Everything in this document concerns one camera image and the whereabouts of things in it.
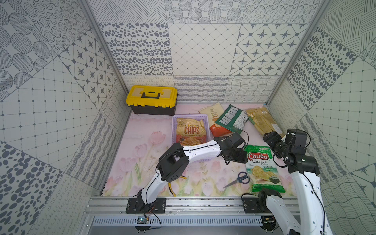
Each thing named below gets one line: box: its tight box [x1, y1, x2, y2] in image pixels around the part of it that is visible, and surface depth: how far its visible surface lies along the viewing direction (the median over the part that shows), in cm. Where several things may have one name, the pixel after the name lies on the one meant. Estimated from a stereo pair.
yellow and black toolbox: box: [125, 85, 179, 116], surface depth 104 cm
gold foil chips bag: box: [245, 106, 286, 139], surface depth 109 cm
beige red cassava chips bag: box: [198, 102, 233, 138], surface depth 110 cm
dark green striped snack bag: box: [215, 104, 249, 135], surface depth 109 cm
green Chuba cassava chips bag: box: [244, 144, 286, 193], surface depth 85 cm
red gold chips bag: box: [176, 117, 207, 146], surface depth 103 cm
